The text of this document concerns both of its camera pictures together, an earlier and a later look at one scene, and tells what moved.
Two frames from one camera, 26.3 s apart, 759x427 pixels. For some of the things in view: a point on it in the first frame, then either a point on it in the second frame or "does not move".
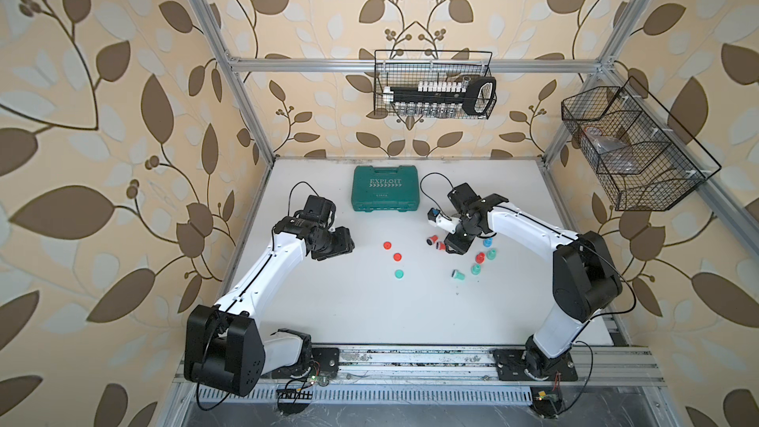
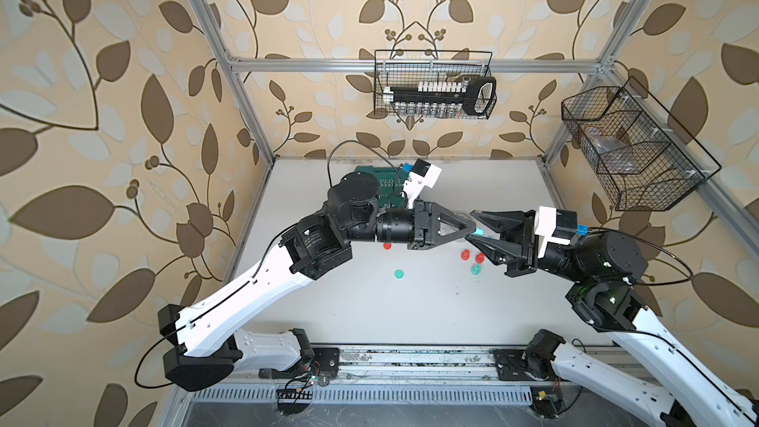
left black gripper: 343,237 -> 423,212
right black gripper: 455,244 -> 522,244
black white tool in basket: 475,95 does not move
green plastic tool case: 385,188 does not move
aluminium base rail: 440,376 does not move
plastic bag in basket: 613,153 does not move
